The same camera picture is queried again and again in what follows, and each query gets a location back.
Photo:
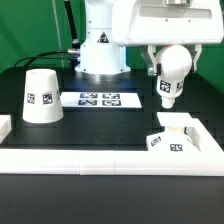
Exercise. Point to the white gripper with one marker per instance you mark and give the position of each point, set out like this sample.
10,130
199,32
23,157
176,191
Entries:
162,22

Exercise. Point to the white lamp bulb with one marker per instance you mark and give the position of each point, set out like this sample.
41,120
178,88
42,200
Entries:
176,63

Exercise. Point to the white lamp base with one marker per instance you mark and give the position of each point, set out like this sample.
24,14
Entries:
173,138

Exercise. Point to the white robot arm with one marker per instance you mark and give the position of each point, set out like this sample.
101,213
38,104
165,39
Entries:
100,54

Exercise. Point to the white lamp shade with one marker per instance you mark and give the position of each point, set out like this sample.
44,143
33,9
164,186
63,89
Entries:
42,102

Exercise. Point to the white marker plate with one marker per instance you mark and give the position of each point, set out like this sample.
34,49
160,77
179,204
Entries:
100,100

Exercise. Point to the white U-shaped fence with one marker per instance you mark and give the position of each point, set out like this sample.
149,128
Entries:
209,161

